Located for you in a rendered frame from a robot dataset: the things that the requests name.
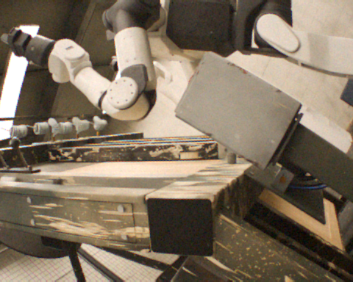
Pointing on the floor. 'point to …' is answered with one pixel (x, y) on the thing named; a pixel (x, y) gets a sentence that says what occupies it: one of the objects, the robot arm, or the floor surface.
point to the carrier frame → (267, 250)
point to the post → (326, 164)
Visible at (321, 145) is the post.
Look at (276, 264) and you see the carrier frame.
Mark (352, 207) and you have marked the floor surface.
